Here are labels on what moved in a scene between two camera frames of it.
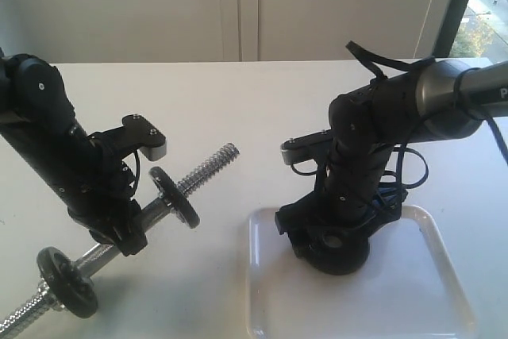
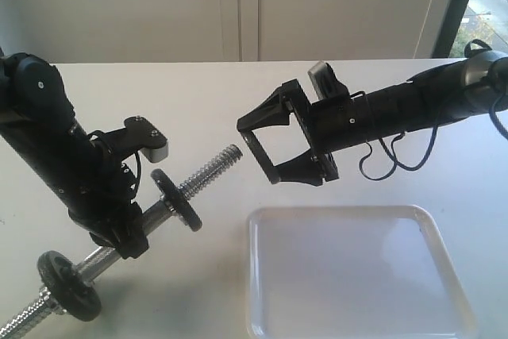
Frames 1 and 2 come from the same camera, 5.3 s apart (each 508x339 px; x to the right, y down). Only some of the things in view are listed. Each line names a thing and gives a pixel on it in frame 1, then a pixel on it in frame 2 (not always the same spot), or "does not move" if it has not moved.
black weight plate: (71, 286) does not move
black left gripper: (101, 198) does not move
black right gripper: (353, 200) → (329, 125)
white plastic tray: (406, 288) does not move
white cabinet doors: (179, 10) does not move
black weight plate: (334, 249) → (268, 167)
